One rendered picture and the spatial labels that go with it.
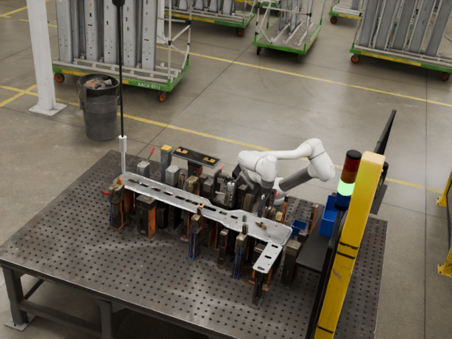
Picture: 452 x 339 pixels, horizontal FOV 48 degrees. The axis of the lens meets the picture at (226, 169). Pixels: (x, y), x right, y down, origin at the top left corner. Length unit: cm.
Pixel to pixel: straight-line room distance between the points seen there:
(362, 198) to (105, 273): 183
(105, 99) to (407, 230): 366
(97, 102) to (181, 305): 341
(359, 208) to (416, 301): 236
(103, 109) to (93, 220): 247
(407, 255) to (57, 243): 323
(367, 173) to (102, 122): 437
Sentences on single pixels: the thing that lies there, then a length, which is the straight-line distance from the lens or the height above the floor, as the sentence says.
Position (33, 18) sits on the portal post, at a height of 124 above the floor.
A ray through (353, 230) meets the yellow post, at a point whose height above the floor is 160.
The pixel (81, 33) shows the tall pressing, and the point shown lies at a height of 62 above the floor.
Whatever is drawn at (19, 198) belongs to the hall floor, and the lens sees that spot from 555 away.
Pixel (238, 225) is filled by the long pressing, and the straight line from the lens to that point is 347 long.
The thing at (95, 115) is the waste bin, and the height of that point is 37.
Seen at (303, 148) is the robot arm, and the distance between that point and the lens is 353.
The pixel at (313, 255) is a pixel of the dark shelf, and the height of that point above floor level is 103.
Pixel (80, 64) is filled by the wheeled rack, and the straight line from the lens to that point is 806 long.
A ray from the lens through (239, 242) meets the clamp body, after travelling 330.
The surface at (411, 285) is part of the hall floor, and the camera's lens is 494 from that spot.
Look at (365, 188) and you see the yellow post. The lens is 247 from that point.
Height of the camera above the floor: 314
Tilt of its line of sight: 32 degrees down
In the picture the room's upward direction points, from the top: 6 degrees clockwise
